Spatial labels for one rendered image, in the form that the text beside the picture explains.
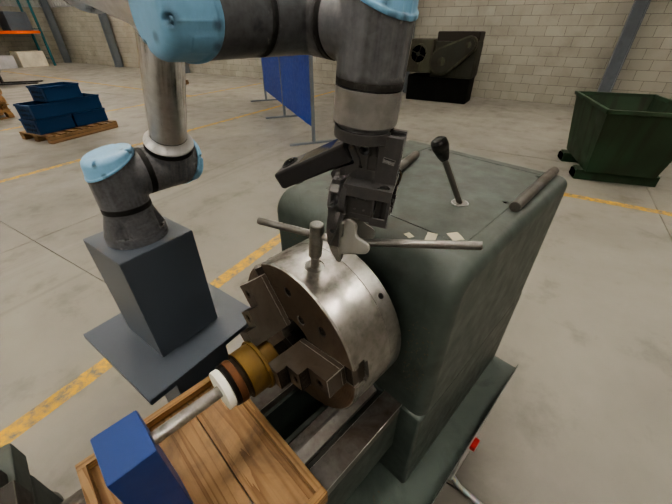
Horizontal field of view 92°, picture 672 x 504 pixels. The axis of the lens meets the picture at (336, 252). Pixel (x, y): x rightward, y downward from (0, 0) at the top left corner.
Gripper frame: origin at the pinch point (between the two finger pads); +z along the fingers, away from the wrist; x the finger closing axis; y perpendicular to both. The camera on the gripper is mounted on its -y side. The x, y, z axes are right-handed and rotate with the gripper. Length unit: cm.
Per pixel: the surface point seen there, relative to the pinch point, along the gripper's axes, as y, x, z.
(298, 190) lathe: -16.3, 24.4, 4.6
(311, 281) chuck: -2.7, -3.6, 4.2
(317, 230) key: -2.9, -1.0, -4.0
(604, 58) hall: 348, 939, 40
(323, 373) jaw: 2.6, -12.0, 14.9
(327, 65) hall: -354, 1111, 154
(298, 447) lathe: -0.7, -14.3, 40.5
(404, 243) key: 10.0, -0.5, -4.9
